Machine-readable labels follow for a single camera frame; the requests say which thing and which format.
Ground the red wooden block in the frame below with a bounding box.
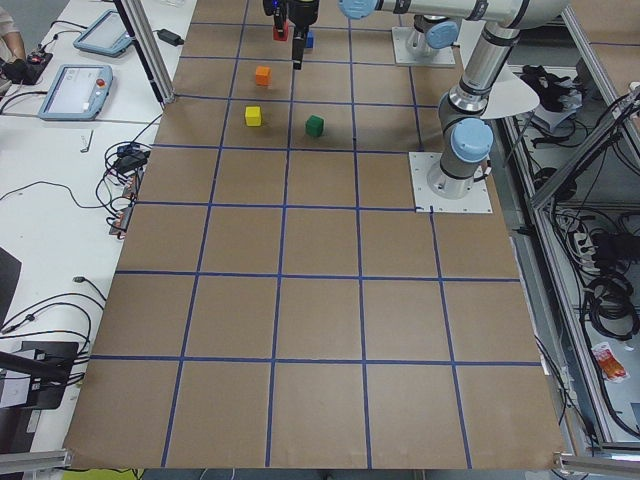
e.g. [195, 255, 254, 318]
[272, 24, 289, 42]

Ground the red snack packet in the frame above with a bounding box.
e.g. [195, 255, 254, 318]
[591, 342, 628, 383]

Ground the far teach pendant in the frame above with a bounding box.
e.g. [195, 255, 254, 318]
[73, 10, 132, 58]

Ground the aluminium frame post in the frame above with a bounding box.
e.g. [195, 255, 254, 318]
[114, 0, 175, 105]

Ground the near teach pendant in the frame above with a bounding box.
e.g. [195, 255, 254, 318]
[37, 64, 113, 121]

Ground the orange wooden block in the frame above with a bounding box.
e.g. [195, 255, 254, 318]
[255, 65, 272, 87]

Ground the teach pendant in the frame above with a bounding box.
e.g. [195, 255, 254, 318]
[73, 10, 132, 58]
[37, 64, 113, 121]

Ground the yellow wooden block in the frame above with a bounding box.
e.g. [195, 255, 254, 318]
[244, 105, 263, 127]

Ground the green wooden block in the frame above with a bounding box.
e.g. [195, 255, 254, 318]
[305, 115, 325, 138]

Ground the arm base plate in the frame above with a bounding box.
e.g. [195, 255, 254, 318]
[408, 152, 493, 214]
[391, 27, 456, 68]

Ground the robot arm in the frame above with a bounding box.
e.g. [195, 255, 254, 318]
[338, 1, 568, 200]
[262, 0, 460, 70]

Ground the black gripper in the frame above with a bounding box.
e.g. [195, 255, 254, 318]
[262, 0, 319, 70]

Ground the black power adapter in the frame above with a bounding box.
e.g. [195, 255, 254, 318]
[156, 29, 184, 46]

